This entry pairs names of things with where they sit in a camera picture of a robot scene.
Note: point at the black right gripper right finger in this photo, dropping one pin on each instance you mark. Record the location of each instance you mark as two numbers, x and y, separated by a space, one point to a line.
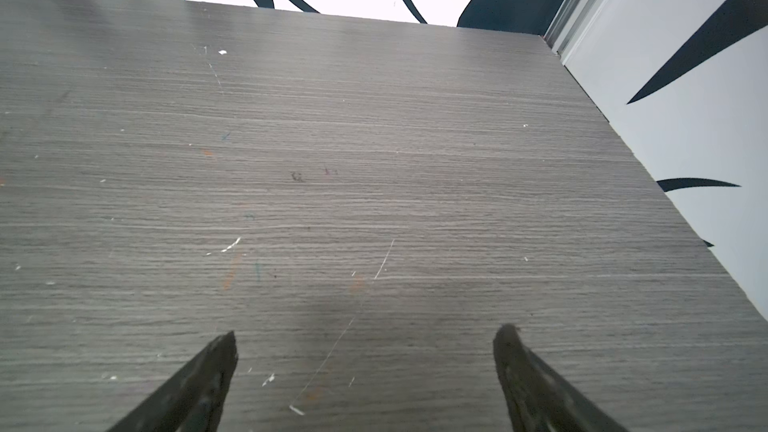
537 397

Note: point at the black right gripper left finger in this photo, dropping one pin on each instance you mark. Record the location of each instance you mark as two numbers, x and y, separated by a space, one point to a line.
193 398

